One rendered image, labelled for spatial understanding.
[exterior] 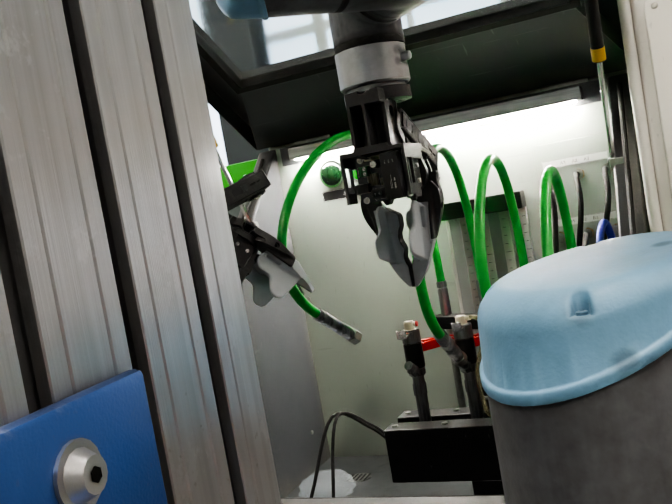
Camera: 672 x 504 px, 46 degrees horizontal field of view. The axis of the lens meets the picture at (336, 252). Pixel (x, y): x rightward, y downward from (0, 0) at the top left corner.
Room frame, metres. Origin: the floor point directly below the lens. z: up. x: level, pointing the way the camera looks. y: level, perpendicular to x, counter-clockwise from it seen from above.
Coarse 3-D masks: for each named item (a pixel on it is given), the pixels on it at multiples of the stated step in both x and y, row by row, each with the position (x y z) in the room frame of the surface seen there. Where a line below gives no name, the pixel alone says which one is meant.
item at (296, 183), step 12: (348, 132) 1.22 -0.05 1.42; (324, 144) 1.17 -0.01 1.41; (336, 144) 1.20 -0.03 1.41; (312, 156) 1.15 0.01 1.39; (300, 168) 1.13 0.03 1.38; (300, 180) 1.12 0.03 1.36; (288, 192) 1.11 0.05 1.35; (288, 204) 1.10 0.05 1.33; (288, 216) 1.09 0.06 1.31; (300, 300) 1.09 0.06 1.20; (312, 312) 1.10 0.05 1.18
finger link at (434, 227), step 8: (432, 176) 0.85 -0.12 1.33; (432, 184) 0.85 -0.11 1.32; (424, 192) 0.85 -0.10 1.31; (432, 192) 0.85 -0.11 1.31; (440, 192) 0.85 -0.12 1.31; (424, 200) 0.85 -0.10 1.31; (432, 200) 0.85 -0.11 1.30; (440, 200) 0.84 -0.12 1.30; (432, 208) 0.85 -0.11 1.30; (440, 208) 0.85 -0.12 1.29; (432, 216) 0.85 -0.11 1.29; (440, 216) 0.85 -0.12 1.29; (432, 224) 0.85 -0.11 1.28; (432, 232) 0.85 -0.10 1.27
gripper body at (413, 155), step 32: (352, 96) 0.81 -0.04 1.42; (384, 96) 0.82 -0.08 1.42; (352, 128) 0.81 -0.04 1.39; (384, 128) 0.82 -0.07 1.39; (352, 160) 0.84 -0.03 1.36; (384, 160) 0.80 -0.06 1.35; (416, 160) 0.84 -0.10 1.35; (352, 192) 0.84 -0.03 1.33; (384, 192) 0.81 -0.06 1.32; (416, 192) 0.81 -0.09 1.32
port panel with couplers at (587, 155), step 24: (552, 144) 1.35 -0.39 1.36; (576, 144) 1.34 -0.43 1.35; (600, 144) 1.32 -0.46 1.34; (576, 168) 1.34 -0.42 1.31; (600, 168) 1.32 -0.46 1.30; (576, 192) 1.34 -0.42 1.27; (600, 192) 1.33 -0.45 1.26; (576, 216) 1.34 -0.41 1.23; (600, 216) 1.33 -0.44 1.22; (576, 240) 1.35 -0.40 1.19
